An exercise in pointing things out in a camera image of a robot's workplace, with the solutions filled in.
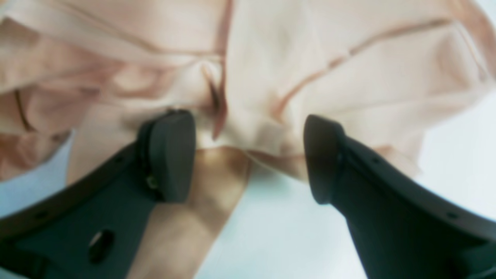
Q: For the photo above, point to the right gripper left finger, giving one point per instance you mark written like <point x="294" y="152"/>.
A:
<point x="93" y="229"/>

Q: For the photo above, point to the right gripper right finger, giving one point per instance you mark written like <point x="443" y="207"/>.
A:
<point x="400" y="230"/>

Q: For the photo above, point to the peach T-shirt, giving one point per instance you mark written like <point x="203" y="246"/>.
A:
<point x="250" y="71"/>

